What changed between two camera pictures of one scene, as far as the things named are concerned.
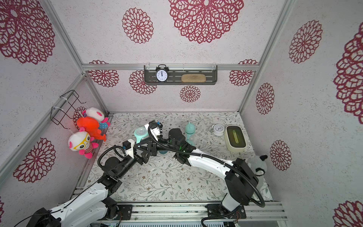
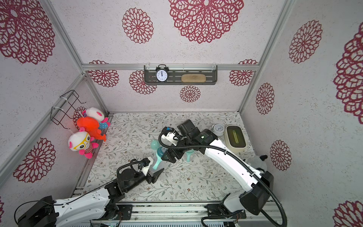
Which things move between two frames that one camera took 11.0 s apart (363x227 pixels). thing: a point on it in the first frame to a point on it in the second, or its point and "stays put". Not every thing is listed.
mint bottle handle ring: x=139 y=137 to x=159 y=159
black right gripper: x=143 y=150 to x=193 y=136
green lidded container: x=236 y=138 stays put
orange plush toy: x=91 y=125 stays put
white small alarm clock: x=219 y=129 stays put
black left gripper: x=142 y=161 to x=156 y=175
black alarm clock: x=162 y=73 stays put
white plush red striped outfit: x=81 y=141 stays put
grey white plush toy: x=258 y=164 stays put
